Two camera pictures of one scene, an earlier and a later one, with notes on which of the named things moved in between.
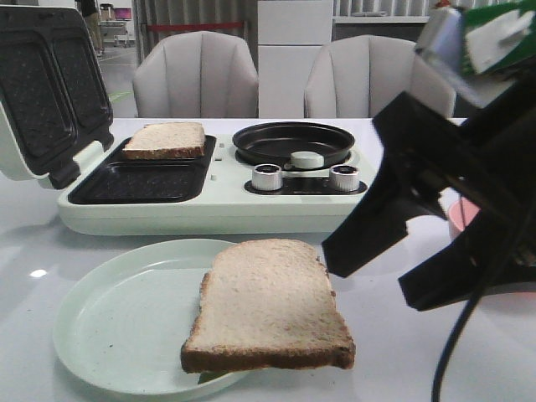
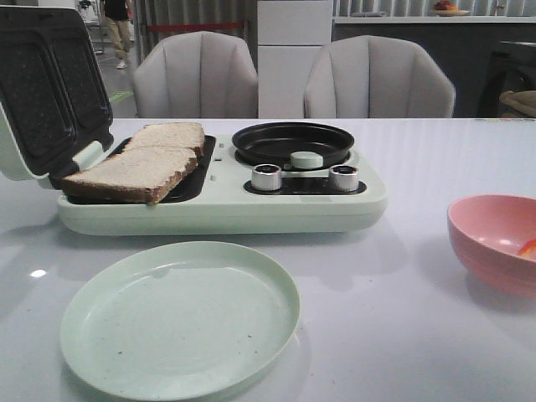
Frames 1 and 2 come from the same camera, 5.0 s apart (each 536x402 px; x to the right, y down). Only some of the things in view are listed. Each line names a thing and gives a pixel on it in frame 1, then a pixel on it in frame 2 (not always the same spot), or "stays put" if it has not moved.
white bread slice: x=267 y=303 -> x=134 y=174
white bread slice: x=167 y=141 stays put
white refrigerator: x=291 y=35 stays put
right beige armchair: x=358 y=76 stays put
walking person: x=90 y=12 -> x=117 y=13
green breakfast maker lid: x=55 y=103 stays put
